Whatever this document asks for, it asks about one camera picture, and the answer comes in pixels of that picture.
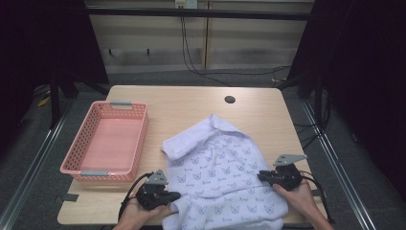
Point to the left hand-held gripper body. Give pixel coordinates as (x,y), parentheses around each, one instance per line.
(150,195)

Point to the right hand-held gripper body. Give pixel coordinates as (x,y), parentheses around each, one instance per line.
(287,179)

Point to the white cat-print garment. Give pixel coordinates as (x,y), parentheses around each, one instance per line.
(217,166)

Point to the pink plastic basket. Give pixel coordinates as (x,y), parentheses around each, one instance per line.
(108,143)

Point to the person's right hand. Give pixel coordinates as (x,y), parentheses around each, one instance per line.
(298,198)

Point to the person's left hand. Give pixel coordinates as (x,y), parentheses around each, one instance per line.
(140,215)

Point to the grey tape strip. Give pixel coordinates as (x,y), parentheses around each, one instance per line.
(71,197)
(316,192)

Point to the black metal stand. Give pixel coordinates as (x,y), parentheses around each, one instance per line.
(55,102)

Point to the black curtain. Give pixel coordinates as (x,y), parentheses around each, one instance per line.
(38,41)
(367,64)

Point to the yellow floor object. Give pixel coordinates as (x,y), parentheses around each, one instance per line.
(43,101)

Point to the black horizontal bar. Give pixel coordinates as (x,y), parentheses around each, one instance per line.
(198,13)

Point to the metal floor rail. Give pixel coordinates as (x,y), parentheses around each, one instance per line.
(35,153)
(338,172)

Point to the white wall socket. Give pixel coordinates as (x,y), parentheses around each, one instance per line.
(186,4)

